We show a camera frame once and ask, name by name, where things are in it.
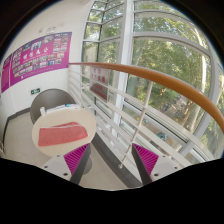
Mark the green exit sign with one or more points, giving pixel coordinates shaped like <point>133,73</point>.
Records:
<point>35,91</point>

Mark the pink folded towel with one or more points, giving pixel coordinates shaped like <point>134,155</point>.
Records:
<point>60,134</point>

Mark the white metal railing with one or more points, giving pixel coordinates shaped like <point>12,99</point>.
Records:
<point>124,120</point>

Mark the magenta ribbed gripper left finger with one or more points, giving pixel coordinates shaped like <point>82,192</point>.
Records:
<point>70,166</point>

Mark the narrow magenta side poster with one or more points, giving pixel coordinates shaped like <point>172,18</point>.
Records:
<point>6,74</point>

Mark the red and white sign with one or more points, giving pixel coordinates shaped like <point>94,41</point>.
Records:
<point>99,82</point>

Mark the round beige table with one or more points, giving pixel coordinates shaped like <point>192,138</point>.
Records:
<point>81,116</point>

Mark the grey rounded chair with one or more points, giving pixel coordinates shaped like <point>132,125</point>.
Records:
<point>49,98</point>

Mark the white box on table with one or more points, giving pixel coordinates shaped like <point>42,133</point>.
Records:
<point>45,111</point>

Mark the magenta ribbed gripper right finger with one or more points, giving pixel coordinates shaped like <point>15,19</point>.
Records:
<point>151,166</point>

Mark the magenta wall poster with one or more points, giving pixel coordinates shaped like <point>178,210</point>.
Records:
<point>40,55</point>

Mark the wooden handrail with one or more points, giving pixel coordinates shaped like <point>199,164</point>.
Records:
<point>169,82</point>

